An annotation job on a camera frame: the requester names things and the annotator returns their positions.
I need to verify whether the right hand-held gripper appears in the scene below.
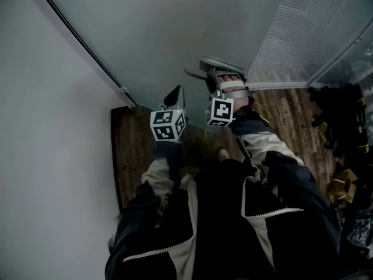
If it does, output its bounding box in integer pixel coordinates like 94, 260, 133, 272
184, 56, 251, 128

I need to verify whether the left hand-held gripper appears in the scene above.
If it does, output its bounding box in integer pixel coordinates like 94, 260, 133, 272
150, 85, 187, 142

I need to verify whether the frosted glass door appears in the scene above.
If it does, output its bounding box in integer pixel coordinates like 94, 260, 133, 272
33, 0, 291, 132

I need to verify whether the person's left forearm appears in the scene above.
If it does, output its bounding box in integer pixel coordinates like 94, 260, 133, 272
140, 139, 189, 194

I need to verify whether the person's right forearm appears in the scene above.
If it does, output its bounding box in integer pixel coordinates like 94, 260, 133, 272
228, 105, 320, 186

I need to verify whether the person's right hand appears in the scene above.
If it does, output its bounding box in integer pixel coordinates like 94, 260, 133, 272
218, 72, 255, 114

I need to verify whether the person's shoe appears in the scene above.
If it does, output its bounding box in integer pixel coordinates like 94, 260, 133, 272
217, 146, 231, 162

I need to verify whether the dark wooden skirting board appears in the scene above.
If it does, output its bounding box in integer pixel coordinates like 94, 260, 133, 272
110, 106, 138, 215

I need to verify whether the glass partition with blinds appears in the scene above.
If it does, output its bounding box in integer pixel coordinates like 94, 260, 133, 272
246, 0, 373, 91

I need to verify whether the person's dark and white jacket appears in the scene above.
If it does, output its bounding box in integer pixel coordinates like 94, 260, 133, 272
104, 158, 373, 280

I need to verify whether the pile of black tripods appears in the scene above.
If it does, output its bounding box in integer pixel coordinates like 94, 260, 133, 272
307, 82, 373, 166

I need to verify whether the brown cardboard box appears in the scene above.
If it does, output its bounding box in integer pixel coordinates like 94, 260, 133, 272
328, 168, 358, 208

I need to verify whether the crumpled plastic bag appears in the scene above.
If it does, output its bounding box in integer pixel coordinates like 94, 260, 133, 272
337, 207, 373, 249

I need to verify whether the metal door guide bracket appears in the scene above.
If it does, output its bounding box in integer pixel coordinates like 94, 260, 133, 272
118, 85, 138, 109

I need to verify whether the yellow cable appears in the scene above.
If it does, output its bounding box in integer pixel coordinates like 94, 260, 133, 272
252, 101, 275, 124

